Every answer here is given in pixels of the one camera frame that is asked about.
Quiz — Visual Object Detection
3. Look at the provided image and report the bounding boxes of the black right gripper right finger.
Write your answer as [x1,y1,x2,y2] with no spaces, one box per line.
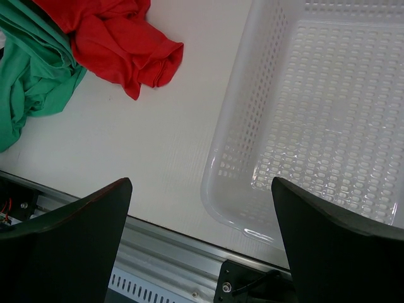
[271,177,403,302]

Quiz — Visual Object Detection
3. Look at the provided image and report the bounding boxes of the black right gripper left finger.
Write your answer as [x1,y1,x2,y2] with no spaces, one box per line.
[1,177,132,302]

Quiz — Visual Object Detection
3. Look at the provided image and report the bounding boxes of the red tank top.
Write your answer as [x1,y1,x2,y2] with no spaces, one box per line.
[36,0,184,100]

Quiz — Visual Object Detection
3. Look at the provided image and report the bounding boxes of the white perforated plastic basket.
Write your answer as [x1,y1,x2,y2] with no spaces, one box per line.
[201,1,403,249]

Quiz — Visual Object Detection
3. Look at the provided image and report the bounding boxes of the green shirt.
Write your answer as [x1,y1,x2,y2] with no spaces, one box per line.
[1,1,86,152]

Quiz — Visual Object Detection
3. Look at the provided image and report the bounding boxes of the black left arm base bracket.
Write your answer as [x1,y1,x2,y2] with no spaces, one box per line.
[1,177,39,226]

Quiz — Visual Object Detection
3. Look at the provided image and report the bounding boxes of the white slotted cable duct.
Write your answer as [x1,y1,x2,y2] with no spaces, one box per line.
[108,267,191,303]

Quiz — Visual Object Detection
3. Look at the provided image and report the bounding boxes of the black right arm base bracket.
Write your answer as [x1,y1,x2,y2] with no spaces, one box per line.
[213,260,298,303]

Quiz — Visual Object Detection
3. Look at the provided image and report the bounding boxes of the aluminium front table rail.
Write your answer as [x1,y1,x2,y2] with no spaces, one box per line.
[1,172,290,302]

